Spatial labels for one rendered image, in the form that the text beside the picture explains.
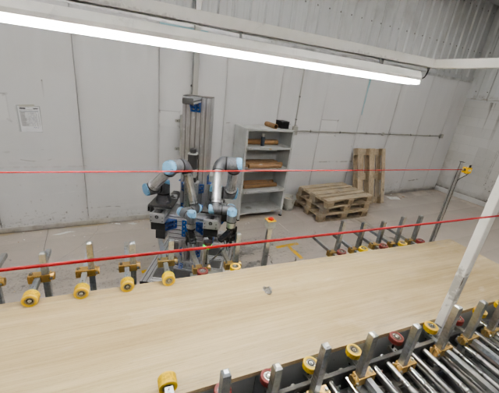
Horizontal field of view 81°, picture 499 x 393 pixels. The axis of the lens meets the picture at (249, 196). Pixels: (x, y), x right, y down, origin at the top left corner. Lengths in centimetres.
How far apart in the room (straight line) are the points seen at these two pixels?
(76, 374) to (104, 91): 346
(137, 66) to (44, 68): 104
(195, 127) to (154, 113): 176
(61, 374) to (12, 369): 22
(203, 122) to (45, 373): 206
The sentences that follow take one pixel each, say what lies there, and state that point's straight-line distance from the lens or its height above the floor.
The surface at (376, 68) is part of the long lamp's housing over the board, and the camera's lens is 198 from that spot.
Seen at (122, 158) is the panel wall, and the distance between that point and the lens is 460.
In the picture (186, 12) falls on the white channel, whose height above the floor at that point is 244.
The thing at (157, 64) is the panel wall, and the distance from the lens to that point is 450.
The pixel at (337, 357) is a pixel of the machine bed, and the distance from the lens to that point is 206.
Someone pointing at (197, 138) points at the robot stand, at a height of 166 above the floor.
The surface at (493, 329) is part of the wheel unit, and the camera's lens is 265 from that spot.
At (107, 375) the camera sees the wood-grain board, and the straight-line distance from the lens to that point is 167.
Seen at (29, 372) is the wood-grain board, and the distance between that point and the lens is 179.
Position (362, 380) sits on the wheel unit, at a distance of 185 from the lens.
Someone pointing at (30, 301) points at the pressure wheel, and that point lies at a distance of 210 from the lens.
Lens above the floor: 219
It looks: 21 degrees down
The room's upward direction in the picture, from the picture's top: 7 degrees clockwise
